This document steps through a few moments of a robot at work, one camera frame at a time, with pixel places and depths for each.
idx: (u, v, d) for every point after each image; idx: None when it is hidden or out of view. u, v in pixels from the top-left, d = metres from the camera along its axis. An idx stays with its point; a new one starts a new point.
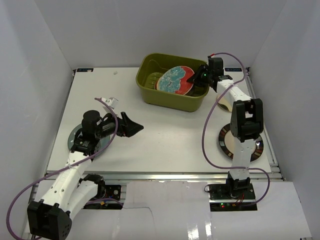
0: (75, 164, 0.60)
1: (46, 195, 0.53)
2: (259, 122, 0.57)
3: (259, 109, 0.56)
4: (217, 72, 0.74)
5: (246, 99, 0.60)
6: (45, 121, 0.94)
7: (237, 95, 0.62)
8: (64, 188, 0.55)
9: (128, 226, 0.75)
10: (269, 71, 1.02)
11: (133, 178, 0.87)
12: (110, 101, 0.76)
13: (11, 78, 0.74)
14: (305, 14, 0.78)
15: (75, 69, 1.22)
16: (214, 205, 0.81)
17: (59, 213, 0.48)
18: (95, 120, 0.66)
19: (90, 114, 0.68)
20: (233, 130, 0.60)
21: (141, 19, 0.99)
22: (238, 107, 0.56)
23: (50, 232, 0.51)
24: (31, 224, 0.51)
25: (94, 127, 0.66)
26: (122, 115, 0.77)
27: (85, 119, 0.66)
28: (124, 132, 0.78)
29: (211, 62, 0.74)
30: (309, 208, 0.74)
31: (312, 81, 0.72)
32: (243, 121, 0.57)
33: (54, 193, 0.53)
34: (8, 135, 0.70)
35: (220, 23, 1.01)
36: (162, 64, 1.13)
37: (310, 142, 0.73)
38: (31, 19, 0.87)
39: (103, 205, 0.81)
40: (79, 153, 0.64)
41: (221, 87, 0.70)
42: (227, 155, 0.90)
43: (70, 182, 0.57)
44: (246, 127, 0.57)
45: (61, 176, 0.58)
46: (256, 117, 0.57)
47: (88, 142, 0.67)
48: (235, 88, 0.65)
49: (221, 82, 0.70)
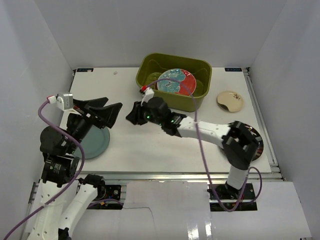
0: (50, 201, 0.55)
1: (31, 238, 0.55)
2: (252, 141, 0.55)
3: (243, 129, 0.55)
4: (167, 116, 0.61)
5: (224, 130, 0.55)
6: (45, 122, 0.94)
7: (215, 132, 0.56)
8: (47, 230, 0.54)
9: (128, 226, 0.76)
10: (269, 71, 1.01)
11: (133, 178, 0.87)
12: (61, 101, 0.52)
13: (11, 78, 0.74)
14: (305, 15, 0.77)
15: (75, 69, 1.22)
16: (214, 205, 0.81)
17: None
18: (56, 142, 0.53)
19: (47, 135, 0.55)
20: (238, 164, 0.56)
21: (141, 18, 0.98)
22: (231, 144, 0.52)
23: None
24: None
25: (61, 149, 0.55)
26: (90, 111, 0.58)
27: (43, 144, 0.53)
28: (101, 124, 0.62)
29: (155, 109, 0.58)
30: (310, 208, 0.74)
31: (313, 81, 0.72)
32: (243, 151, 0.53)
33: (37, 236, 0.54)
34: (8, 134, 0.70)
35: (220, 23, 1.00)
36: (162, 64, 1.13)
37: (311, 142, 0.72)
38: (32, 19, 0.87)
39: (103, 205, 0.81)
40: (52, 183, 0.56)
41: (185, 131, 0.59)
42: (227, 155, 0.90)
43: (52, 219, 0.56)
44: (248, 154, 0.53)
45: (41, 215, 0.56)
46: (247, 137, 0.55)
47: (59, 165, 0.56)
48: (201, 124, 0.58)
49: (181, 125, 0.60)
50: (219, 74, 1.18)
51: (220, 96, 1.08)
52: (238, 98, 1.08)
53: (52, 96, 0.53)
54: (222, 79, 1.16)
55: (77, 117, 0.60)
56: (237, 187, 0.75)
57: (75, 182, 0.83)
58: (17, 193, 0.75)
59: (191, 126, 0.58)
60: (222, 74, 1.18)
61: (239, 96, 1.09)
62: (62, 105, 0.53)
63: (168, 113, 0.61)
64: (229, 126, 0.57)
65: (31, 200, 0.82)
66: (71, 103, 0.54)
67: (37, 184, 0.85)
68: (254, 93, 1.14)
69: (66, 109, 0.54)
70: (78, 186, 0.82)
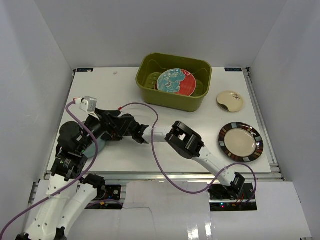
0: (55, 194, 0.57)
1: (31, 228, 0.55)
2: (193, 134, 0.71)
3: (182, 126, 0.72)
4: (136, 128, 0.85)
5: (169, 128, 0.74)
6: (45, 122, 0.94)
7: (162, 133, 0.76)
8: (48, 222, 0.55)
9: (128, 226, 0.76)
10: (269, 71, 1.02)
11: (133, 178, 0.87)
12: (86, 104, 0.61)
13: (11, 78, 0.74)
14: (305, 15, 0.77)
15: (75, 69, 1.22)
16: (213, 205, 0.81)
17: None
18: (73, 136, 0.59)
19: (65, 128, 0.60)
20: (185, 155, 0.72)
21: (141, 18, 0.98)
22: (170, 139, 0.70)
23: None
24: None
25: (75, 144, 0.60)
26: (109, 117, 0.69)
27: (61, 136, 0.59)
28: (113, 132, 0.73)
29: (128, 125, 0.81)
30: (309, 208, 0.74)
31: (313, 81, 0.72)
32: (183, 144, 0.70)
33: (37, 227, 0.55)
34: (8, 134, 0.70)
35: (220, 23, 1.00)
36: (162, 64, 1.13)
37: (311, 142, 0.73)
38: (32, 20, 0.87)
39: (103, 205, 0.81)
40: (59, 177, 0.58)
41: (147, 137, 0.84)
42: (227, 155, 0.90)
43: (54, 213, 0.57)
44: (189, 145, 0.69)
45: (43, 207, 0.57)
46: (187, 132, 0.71)
47: (69, 160, 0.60)
48: (156, 129, 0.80)
49: (145, 132, 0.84)
50: (219, 74, 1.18)
51: (220, 96, 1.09)
52: (238, 98, 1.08)
53: (79, 98, 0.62)
54: (222, 79, 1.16)
55: (94, 121, 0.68)
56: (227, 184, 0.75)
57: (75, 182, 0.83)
58: (18, 193, 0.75)
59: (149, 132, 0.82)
60: (222, 74, 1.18)
61: (239, 96, 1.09)
62: (86, 107, 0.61)
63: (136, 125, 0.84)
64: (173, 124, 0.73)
65: (31, 200, 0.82)
66: (94, 107, 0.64)
67: (37, 184, 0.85)
68: (254, 93, 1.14)
69: (89, 111, 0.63)
70: (78, 186, 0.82)
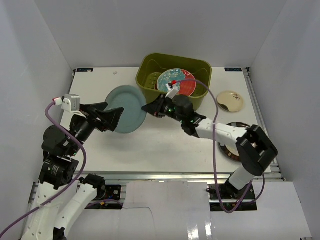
0: (46, 203, 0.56)
1: (26, 237, 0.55)
2: (270, 148, 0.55)
3: (261, 135, 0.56)
4: (189, 116, 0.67)
5: (243, 131, 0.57)
6: (45, 122, 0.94)
7: (231, 133, 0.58)
8: (41, 230, 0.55)
9: (128, 226, 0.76)
10: (269, 71, 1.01)
11: (133, 178, 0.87)
12: (68, 103, 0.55)
13: (11, 78, 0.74)
14: (305, 15, 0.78)
15: (75, 69, 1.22)
16: (214, 205, 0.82)
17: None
18: (59, 142, 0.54)
19: (50, 133, 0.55)
20: (250, 170, 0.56)
21: (141, 18, 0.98)
22: (244, 145, 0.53)
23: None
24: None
25: (63, 149, 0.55)
26: (95, 113, 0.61)
27: (46, 142, 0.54)
28: (104, 128, 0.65)
29: (182, 108, 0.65)
30: (310, 208, 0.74)
31: (313, 81, 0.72)
32: (258, 156, 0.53)
33: (31, 236, 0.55)
34: (8, 134, 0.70)
35: (220, 23, 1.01)
36: (162, 64, 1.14)
37: (311, 142, 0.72)
38: (32, 20, 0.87)
39: (103, 205, 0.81)
40: (49, 184, 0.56)
41: (202, 131, 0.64)
42: (227, 155, 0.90)
43: (47, 220, 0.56)
44: (263, 160, 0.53)
45: (36, 215, 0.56)
46: (265, 144, 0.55)
47: (57, 167, 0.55)
48: (219, 126, 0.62)
49: (200, 126, 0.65)
50: (219, 74, 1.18)
51: (220, 96, 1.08)
52: (238, 98, 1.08)
53: (58, 98, 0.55)
54: (222, 80, 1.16)
55: (80, 120, 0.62)
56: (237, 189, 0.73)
57: (75, 182, 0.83)
58: (17, 193, 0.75)
59: (209, 126, 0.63)
60: (222, 74, 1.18)
61: (239, 96, 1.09)
62: (69, 106, 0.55)
63: (191, 113, 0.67)
64: (247, 128, 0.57)
65: (31, 200, 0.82)
66: (78, 105, 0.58)
67: (37, 184, 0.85)
68: (254, 93, 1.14)
69: (73, 111, 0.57)
70: (78, 186, 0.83)
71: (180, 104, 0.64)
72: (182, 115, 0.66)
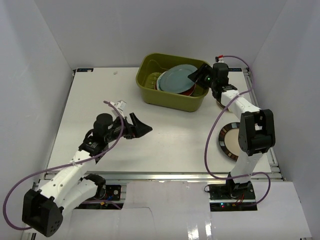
0: (79, 162, 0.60)
1: (45, 186, 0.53)
2: (270, 135, 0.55)
3: (269, 120, 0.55)
4: (222, 82, 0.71)
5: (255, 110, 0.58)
6: (45, 121, 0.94)
7: (244, 107, 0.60)
8: (63, 184, 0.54)
9: (128, 226, 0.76)
10: (269, 71, 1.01)
11: (133, 178, 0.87)
12: (118, 104, 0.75)
13: (12, 78, 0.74)
14: (305, 15, 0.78)
15: (75, 69, 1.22)
16: (214, 205, 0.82)
17: (52, 208, 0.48)
18: (106, 123, 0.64)
19: (102, 116, 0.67)
20: (243, 144, 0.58)
21: (141, 18, 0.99)
22: (247, 118, 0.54)
23: (36, 224, 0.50)
24: (24, 211, 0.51)
25: (105, 130, 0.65)
26: (132, 116, 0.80)
27: (98, 120, 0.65)
28: (133, 134, 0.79)
29: (216, 70, 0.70)
30: (310, 208, 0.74)
31: (313, 82, 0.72)
32: (253, 134, 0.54)
33: (52, 186, 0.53)
34: (8, 134, 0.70)
35: (220, 23, 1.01)
36: (162, 64, 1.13)
37: (311, 142, 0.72)
38: (32, 19, 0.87)
39: (103, 205, 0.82)
40: (85, 152, 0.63)
41: (225, 97, 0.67)
42: (227, 155, 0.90)
43: (72, 178, 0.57)
44: (256, 141, 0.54)
45: (64, 171, 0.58)
46: (267, 129, 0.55)
47: (96, 144, 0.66)
48: (240, 99, 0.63)
49: (225, 92, 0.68)
50: None
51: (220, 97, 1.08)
52: None
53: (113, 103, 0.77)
54: None
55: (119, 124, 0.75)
56: (234, 182, 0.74)
57: None
58: (17, 193, 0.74)
59: (232, 95, 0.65)
60: None
61: None
62: (119, 105, 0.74)
63: (224, 79, 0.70)
64: (260, 109, 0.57)
65: None
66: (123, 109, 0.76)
67: (36, 184, 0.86)
68: (254, 93, 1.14)
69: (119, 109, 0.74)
70: None
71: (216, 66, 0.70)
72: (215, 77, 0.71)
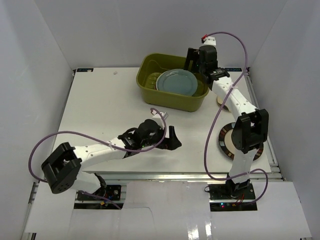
0: (115, 147, 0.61)
1: (79, 148, 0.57)
2: (264, 133, 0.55)
3: (264, 120, 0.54)
4: (211, 66, 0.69)
5: (250, 110, 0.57)
6: (45, 121, 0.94)
7: (240, 106, 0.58)
8: (93, 155, 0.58)
9: (128, 226, 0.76)
10: (269, 71, 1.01)
11: (133, 178, 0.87)
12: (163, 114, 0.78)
13: (12, 78, 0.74)
14: (305, 15, 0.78)
15: (75, 69, 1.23)
16: (213, 205, 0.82)
17: (74, 168, 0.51)
18: (149, 129, 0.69)
19: (149, 121, 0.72)
20: (237, 141, 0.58)
21: (141, 18, 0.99)
22: (243, 120, 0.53)
23: (49, 173, 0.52)
24: (50, 157, 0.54)
25: (146, 134, 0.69)
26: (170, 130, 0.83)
27: (144, 123, 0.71)
28: (166, 144, 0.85)
29: (203, 53, 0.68)
30: (310, 208, 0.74)
31: (313, 82, 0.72)
32: (248, 134, 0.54)
33: (84, 151, 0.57)
34: (8, 134, 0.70)
35: (220, 23, 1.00)
36: (162, 64, 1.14)
37: (311, 142, 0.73)
38: (32, 20, 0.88)
39: (103, 205, 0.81)
40: (121, 142, 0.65)
41: (218, 89, 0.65)
42: (227, 155, 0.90)
43: (100, 156, 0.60)
44: (250, 140, 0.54)
45: (99, 145, 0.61)
46: (261, 128, 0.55)
47: (133, 142, 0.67)
48: (235, 92, 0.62)
49: (218, 81, 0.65)
50: None
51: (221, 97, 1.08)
52: None
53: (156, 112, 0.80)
54: None
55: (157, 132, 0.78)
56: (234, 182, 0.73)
57: None
58: (16, 193, 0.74)
59: (225, 87, 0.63)
60: None
61: None
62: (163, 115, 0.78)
63: (212, 63, 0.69)
64: (256, 109, 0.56)
65: (31, 200, 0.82)
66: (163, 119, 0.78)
67: (37, 184, 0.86)
68: (254, 93, 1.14)
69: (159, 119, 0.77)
70: None
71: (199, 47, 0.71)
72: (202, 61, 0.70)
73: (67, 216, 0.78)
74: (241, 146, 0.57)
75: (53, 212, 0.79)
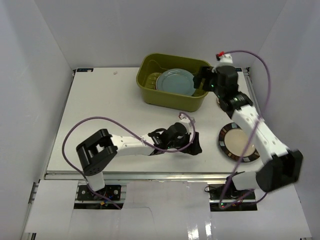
0: (145, 143, 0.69)
1: (116, 137, 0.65)
2: (296, 177, 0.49)
3: (297, 163, 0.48)
4: (231, 90, 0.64)
5: (281, 150, 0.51)
6: (45, 121, 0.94)
7: (269, 145, 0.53)
8: (126, 146, 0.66)
9: (128, 226, 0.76)
10: (269, 71, 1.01)
11: (133, 178, 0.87)
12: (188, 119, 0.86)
13: (12, 78, 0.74)
14: (305, 15, 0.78)
15: (75, 69, 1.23)
16: (213, 205, 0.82)
17: (110, 154, 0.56)
18: (179, 131, 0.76)
19: (180, 125, 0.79)
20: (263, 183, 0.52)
21: (141, 19, 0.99)
22: None
23: (84, 155, 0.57)
24: (86, 140, 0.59)
25: (174, 136, 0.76)
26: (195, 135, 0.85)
27: (175, 126, 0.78)
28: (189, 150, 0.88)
29: (224, 77, 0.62)
30: (310, 209, 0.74)
31: (313, 82, 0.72)
32: (279, 178, 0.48)
33: (120, 141, 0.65)
34: (8, 134, 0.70)
35: (220, 23, 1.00)
36: (162, 64, 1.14)
37: (311, 142, 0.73)
38: (32, 20, 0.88)
39: (104, 205, 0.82)
40: (150, 139, 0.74)
41: (241, 120, 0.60)
42: (227, 156, 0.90)
43: (131, 148, 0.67)
44: (281, 184, 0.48)
45: (132, 138, 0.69)
46: (293, 171, 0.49)
47: (160, 141, 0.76)
48: (262, 127, 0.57)
49: (241, 111, 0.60)
50: None
51: None
52: None
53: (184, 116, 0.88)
54: None
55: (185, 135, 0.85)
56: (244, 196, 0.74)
57: (75, 182, 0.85)
58: (16, 193, 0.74)
59: (249, 119, 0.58)
60: None
61: None
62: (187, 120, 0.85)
63: (233, 87, 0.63)
64: (287, 149, 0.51)
65: (31, 200, 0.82)
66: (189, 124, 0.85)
67: (37, 184, 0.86)
68: (254, 93, 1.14)
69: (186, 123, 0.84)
70: (78, 187, 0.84)
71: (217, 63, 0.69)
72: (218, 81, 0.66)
73: (67, 216, 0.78)
74: (266, 188, 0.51)
75: (53, 213, 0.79)
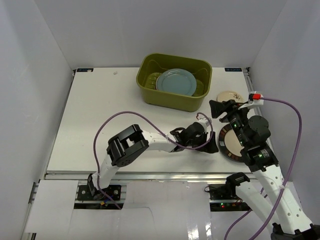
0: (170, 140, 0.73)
1: (146, 132, 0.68)
2: None
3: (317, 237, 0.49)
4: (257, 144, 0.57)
5: (304, 226, 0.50)
6: (45, 122, 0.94)
7: (292, 217, 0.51)
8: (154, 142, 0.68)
9: (129, 226, 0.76)
10: (269, 71, 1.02)
11: (133, 178, 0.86)
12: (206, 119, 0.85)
13: (12, 78, 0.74)
14: (305, 16, 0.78)
15: (75, 69, 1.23)
16: (213, 205, 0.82)
17: (142, 147, 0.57)
18: (197, 131, 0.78)
19: (199, 124, 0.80)
20: None
21: (141, 19, 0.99)
22: None
23: (116, 148, 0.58)
24: (120, 133, 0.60)
25: (193, 135, 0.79)
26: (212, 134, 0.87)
27: (194, 125, 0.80)
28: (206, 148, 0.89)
29: (254, 131, 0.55)
30: (310, 208, 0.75)
31: (313, 83, 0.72)
32: None
33: (149, 136, 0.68)
34: (8, 134, 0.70)
35: (220, 23, 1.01)
36: (162, 64, 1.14)
37: (311, 142, 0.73)
38: (32, 21, 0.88)
39: (103, 205, 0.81)
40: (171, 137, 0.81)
41: (263, 181, 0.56)
42: (227, 156, 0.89)
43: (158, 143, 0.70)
44: None
45: (159, 134, 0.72)
46: None
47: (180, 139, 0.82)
48: (286, 194, 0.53)
49: (265, 172, 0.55)
50: (219, 74, 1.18)
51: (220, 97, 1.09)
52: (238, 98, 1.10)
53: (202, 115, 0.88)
54: (222, 80, 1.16)
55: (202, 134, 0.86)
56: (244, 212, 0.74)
57: (75, 182, 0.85)
58: (17, 194, 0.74)
59: (274, 184, 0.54)
60: (222, 74, 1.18)
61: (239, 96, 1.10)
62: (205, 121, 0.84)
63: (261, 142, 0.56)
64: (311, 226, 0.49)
65: (31, 200, 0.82)
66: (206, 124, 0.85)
67: (36, 185, 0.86)
68: None
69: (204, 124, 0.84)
70: (78, 187, 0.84)
71: (246, 101, 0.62)
72: (243, 125, 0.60)
73: (67, 217, 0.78)
74: None
75: (53, 213, 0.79)
